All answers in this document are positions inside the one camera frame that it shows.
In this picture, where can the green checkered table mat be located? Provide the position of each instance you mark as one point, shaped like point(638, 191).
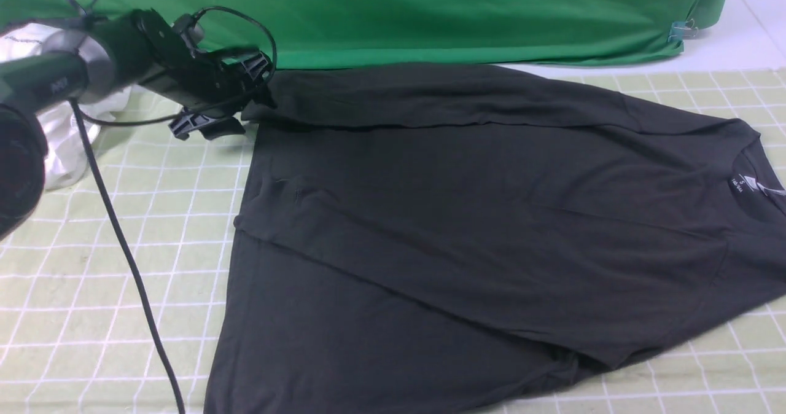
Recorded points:
point(74, 336)

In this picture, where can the white crumpled garment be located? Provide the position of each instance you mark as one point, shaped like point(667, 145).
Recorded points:
point(66, 161)

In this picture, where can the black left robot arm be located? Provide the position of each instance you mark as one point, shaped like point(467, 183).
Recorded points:
point(91, 58)

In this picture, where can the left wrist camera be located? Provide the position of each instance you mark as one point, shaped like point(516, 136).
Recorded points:
point(189, 29)

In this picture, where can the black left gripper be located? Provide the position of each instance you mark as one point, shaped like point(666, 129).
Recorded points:
point(201, 81)

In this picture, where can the green backdrop cloth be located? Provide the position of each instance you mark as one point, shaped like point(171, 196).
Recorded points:
point(337, 34)

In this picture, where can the teal binder clip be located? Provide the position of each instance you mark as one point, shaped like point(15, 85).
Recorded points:
point(683, 30)

